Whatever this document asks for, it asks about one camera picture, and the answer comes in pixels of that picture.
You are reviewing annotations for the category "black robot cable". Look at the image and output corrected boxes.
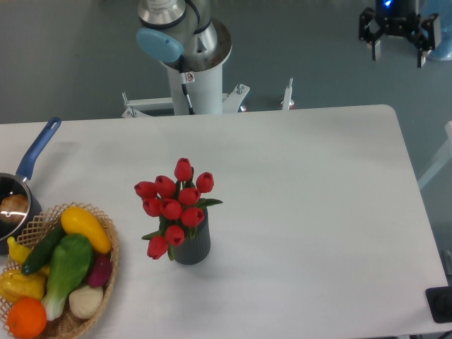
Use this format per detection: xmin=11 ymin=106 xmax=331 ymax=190
xmin=179 ymin=56 xmax=196 ymax=116

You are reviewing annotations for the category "purple red vegetable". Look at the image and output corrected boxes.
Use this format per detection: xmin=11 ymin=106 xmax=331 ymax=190
xmin=87 ymin=254 xmax=112 ymax=287

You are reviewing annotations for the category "white frame at right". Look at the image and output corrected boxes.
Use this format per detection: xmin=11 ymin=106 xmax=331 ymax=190
xmin=417 ymin=121 xmax=451 ymax=191

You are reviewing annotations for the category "green bok choy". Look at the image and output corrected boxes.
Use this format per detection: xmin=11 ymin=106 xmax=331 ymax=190
xmin=42 ymin=234 xmax=94 ymax=321

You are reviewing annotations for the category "black device at table edge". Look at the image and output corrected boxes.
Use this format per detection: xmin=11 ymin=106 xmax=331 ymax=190
xmin=425 ymin=286 xmax=452 ymax=323

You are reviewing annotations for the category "blue handled saucepan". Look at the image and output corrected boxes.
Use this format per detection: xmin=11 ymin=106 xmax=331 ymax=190
xmin=1 ymin=117 xmax=61 ymax=255

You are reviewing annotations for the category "brown food in saucepan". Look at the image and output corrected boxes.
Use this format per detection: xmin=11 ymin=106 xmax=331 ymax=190
xmin=1 ymin=194 xmax=28 ymax=224

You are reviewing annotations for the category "red tulip bouquet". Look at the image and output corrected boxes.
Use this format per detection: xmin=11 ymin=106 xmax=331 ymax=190
xmin=134 ymin=157 xmax=222 ymax=261

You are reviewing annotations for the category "white garlic bulb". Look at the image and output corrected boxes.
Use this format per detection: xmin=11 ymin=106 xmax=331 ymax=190
xmin=69 ymin=285 xmax=103 ymax=319

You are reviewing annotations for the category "dark grey ribbed vase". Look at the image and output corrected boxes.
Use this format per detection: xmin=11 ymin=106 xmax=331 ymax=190
xmin=174 ymin=209 xmax=211 ymax=266

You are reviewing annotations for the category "orange fruit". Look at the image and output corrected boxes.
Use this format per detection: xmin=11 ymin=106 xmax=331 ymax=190
xmin=6 ymin=297 xmax=47 ymax=338

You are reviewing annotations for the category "yellow squash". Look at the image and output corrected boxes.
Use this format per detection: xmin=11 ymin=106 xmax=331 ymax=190
xmin=61 ymin=206 xmax=112 ymax=254

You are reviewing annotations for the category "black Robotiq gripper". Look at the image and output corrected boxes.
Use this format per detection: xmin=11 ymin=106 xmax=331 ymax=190
xmin=359 ymin=0 xmax=441 ymax=68

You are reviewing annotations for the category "yellow banana pepper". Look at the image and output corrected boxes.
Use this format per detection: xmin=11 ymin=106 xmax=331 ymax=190
xmin=7 ymin=237 xmax=50 ymax=277

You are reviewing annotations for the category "green cucumber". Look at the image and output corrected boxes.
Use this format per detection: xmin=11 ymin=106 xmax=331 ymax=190
xmin=21 ymin=225 xmax=66 ymax=275

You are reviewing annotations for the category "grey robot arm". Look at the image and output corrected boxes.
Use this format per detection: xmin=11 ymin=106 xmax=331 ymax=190
xmin=136 ymin=1 xmax=441 ymax=73

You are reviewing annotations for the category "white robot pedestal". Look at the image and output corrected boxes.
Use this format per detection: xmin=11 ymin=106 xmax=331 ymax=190
xmin=121 ymin=59 xmax=296 ymax=119

